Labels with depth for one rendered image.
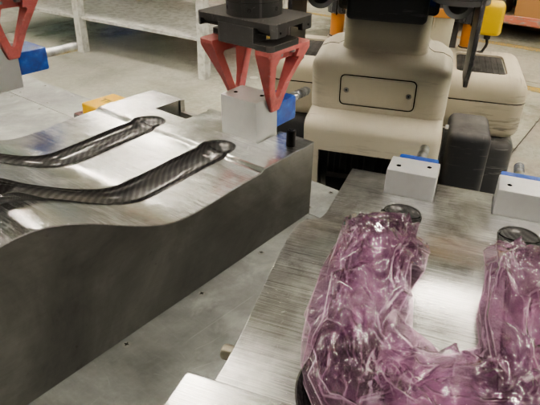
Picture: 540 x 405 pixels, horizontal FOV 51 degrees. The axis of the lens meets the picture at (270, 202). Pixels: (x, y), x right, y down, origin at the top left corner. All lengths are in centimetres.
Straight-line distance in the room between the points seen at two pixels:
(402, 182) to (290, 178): 12
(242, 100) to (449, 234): 25
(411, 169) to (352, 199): 7
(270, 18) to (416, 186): 22
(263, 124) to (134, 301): 24
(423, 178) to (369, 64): 38
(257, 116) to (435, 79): 40
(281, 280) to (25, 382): 20
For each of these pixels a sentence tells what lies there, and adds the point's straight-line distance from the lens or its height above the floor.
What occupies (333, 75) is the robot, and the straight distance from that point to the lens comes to 93.
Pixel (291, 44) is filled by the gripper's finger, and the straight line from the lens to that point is 57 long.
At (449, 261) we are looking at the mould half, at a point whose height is 90.
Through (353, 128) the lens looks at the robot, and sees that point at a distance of 92.
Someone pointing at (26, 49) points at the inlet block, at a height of 95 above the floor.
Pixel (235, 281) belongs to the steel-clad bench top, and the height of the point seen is 80.
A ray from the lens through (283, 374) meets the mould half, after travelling 36.
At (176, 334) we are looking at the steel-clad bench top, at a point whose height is 80.
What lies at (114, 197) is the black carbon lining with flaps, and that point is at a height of 88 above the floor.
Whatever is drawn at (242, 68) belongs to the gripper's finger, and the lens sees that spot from 64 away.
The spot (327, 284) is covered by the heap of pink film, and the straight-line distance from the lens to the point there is 38.
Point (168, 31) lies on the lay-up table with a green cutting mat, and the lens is 392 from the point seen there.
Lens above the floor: 113
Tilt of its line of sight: 30 degrees down
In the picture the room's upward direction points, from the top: 2 degrees clockwise
